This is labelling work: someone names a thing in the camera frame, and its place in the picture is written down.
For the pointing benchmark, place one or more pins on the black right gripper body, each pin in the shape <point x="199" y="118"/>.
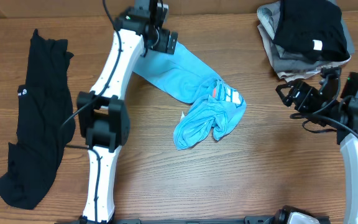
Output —
<point x="299" y="97"/>

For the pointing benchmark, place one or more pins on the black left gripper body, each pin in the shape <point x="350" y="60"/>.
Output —
<point x="162" y="43"/>

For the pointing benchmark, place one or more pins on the light blue t-shirt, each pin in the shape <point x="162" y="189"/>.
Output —
<point x="215" y="106"/>

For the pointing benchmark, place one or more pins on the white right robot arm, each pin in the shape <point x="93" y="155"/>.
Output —
<point x="335" y="108"/>

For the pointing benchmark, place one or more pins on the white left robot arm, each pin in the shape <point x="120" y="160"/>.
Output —
<point x="102" y="113"/>

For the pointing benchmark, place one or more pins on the folded beige garment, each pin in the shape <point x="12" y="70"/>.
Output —
<point x="294" y="73"/>

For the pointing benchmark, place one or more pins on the folded grey garment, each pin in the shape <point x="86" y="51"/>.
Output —
<point x="268" y="16"/>

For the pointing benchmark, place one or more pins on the black garment on left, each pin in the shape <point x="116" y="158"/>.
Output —
<point x="42" y="128"/>

